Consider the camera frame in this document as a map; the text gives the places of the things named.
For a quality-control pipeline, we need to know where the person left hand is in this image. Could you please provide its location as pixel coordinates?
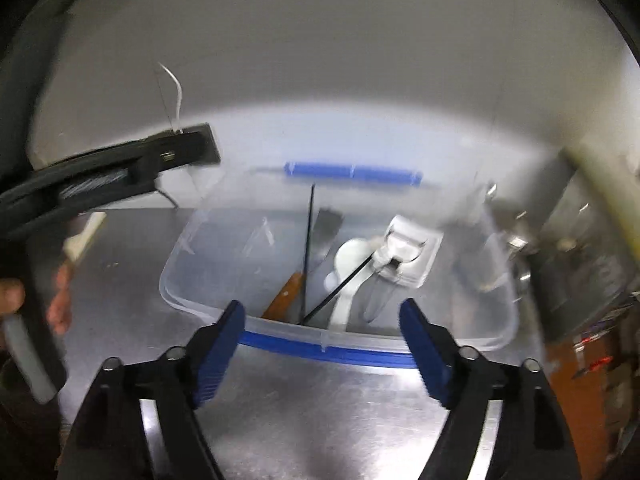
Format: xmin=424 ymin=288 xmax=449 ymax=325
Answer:
xmin=0 ymin=263 xmax=74 ymax=336

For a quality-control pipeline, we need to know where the white rice paddle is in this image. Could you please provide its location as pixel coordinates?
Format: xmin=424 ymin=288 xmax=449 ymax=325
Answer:
xmin=328 ymin=236 xmax=383 ymax=332

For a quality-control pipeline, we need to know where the black chopstick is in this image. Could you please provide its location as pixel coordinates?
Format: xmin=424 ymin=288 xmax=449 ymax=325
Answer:
xmin=297 ymin=183 xmax=316 ymax=325
xmin=298 ymin=252 xmax=373 ymax=325

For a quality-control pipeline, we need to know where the black power cable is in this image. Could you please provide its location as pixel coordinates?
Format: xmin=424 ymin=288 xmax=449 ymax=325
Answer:
xmin=155 ymin=179 xmax=179 ymax=208

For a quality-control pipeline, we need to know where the white sauce dish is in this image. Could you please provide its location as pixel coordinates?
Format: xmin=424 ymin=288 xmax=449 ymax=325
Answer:
xmin=372 ymin=214 xmax=444 ymax=289

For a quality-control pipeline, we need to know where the black wall socket right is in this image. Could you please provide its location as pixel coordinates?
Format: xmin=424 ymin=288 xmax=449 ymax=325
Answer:
xmin=182 ymin=122 xmax=221 ymax=166

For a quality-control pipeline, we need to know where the wooden handled metal spatula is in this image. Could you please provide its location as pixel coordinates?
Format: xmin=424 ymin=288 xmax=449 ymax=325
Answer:
xmin=262 ymin=208 xmax=344 ymax=322

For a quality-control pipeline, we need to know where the white charger cable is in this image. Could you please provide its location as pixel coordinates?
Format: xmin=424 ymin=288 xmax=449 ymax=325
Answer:
xmin=156 ymin=62 xmax=184 ymax=134

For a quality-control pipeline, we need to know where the clear plastic storage bin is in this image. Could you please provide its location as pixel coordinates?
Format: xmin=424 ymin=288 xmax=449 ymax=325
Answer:
xmin=160 ymin=169 xmax=520 ymax=367

